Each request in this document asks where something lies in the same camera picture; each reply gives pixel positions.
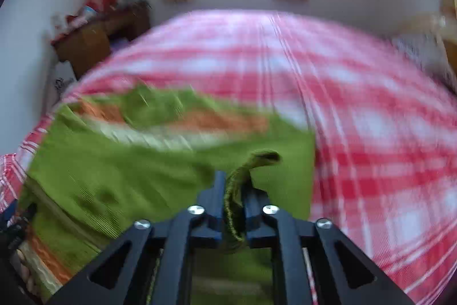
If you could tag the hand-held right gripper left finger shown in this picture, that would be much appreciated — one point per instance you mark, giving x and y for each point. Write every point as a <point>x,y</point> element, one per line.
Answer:
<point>210,215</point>

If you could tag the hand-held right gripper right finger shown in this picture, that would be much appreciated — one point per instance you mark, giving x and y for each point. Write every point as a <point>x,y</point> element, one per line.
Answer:
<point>255,215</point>

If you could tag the cream and yellow headboard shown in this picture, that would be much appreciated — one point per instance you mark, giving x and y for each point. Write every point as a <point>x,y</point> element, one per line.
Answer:
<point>448,40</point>

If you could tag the bed with red plaid sheet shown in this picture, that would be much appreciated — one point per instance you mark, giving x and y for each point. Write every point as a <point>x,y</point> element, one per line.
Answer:
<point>357,112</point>

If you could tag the green knitted sweater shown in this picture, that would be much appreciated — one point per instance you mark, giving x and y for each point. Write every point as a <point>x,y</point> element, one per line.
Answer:
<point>107,165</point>

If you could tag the brown wooden desk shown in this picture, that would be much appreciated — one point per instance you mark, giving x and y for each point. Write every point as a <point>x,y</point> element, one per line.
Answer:
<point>89,44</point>

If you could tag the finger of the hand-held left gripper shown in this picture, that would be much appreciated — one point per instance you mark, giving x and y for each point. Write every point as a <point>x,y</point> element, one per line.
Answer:
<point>16,224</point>

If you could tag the grey patterned pillow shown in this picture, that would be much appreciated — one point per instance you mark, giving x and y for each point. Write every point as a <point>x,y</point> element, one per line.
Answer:
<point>417,51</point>

